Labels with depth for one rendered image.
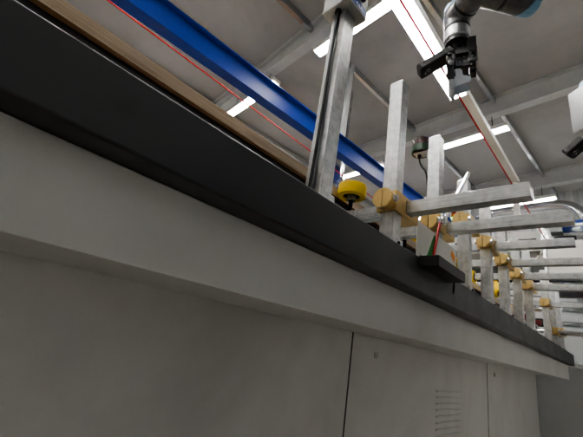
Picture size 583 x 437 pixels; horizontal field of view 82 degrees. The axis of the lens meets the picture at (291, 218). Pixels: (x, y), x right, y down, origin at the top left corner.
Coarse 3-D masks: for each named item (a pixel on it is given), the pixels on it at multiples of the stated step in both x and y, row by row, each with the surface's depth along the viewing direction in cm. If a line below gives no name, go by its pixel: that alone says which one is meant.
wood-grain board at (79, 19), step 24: (48, 0) 49; (72, 24) 52; (96, 24) 54; (120, 48) 56; (144, 72) 59; (168, 72) 62; (192, 96) 65; (216, 120) 69; (264, 144) 78; (288, 168) 84; (336, 192) 96; (408, 240) 125; (480, 288) 181
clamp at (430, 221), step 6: (426, 216) 94; (432, 216) 93; (438, 216) 94; (426, 222) 94; (432, 222) 92; (432, 228) 92; (444, 228) 95; (444, 234) 95; (444, 240) 99; (450, 240) 99
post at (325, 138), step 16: (336, 16) 71; (352, 16) 73; (336, 32) 70; (352, 32) 72; (336, 48) 68; (336, 64) 66; (336, 80) 65; (320, 96) 66; (336, 96) 64; (320, 112) 63; (336, 112) 64; (320, 128) 62; (336, 128) 63; (320, 144) 61; (336, 144) 62; (320, 160) 59; (320, 176) 58; (320, 192) 56
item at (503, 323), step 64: (0, 0) 27; (0, 64) 26; (64, 64) 29; (64, 128) 30; (128, 128) 33; (192, 128) 38; (192, 192) 40; (256, 192) 44; (384, 256) 66; (512, 320) 131
